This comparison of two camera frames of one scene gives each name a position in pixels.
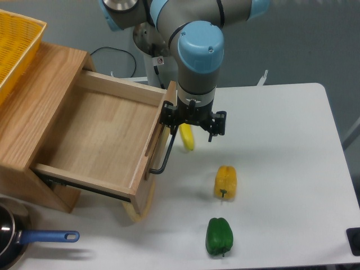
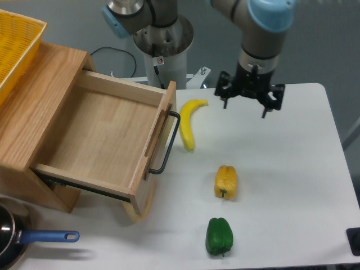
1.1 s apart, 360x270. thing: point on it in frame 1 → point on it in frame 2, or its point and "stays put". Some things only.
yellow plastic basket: (19, 37) stays put
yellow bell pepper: (225, 182) stays put
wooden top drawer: (109, 137) stays put
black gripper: (202, 115) → (251, 83)
